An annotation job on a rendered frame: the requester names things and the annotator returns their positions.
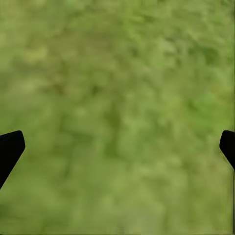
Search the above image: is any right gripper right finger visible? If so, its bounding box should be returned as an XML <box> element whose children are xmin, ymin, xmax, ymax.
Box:
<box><xmin>219</xmin><ymin>130</ymin><xmax>235</xmax><ymax>170</ymax></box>

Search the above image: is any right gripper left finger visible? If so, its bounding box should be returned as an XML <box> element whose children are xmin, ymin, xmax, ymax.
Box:
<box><xmin>0</xmin><ymin>130</ymin><xmax>25</xmax><ymax>189</ymax></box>

